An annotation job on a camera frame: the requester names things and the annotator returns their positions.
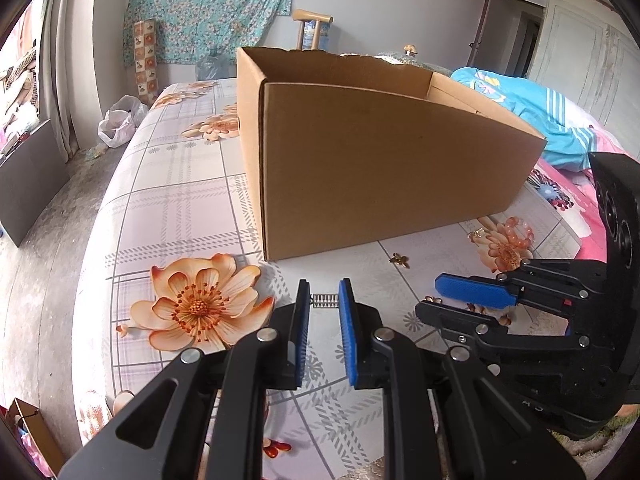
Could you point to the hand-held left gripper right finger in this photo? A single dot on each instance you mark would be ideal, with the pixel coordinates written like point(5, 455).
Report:
point(347, 335)

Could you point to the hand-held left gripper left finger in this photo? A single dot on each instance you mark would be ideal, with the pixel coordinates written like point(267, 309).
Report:
point(301, 330)

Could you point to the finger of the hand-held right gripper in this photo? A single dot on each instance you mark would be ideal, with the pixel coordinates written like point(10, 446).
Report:
point(450, 317)
point(475, 291)

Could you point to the brown cardboard box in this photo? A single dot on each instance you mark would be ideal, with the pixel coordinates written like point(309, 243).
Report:
point(375, 160)

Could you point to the small gold earring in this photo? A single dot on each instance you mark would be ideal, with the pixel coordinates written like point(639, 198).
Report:
point(399, 259)
point(475, 234)

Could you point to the pink floral quilt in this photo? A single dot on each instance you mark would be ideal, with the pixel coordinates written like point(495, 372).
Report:
point(565, 200)

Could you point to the light blue blanket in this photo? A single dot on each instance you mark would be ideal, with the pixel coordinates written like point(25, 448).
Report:
point(525, 105)

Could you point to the floral print bedsheet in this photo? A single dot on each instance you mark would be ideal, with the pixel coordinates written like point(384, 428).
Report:
point(175, 200)

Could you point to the white wardrobe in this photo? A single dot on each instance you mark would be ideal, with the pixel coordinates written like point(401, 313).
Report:
point(575, 45)

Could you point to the grey patterned cloth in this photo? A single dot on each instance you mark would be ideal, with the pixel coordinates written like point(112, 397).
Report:
point(400, 59)

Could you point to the gold knob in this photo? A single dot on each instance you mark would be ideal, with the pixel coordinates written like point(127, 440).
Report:
point(411, 50)

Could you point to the brown door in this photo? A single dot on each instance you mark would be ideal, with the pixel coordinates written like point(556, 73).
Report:
point(482, 15)

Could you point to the white plastic bag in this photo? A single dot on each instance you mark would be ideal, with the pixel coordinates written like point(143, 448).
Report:
point(120, 122)

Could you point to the clear water jug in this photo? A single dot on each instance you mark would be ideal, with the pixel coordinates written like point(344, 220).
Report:
point(212, 66)

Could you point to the small open brown carton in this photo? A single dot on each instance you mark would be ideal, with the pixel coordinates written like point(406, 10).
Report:
point(30, 417)

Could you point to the dark grey board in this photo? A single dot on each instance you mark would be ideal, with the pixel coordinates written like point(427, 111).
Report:
point(30, 180)

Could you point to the teal floral hanging cloth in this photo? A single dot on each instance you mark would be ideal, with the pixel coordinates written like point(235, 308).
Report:
point(210, 5)

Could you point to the grey window curtain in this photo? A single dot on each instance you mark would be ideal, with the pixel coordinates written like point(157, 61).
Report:
point(70, 60)

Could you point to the pile of household clutter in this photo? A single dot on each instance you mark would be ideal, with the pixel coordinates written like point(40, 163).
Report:
point(20, 85)

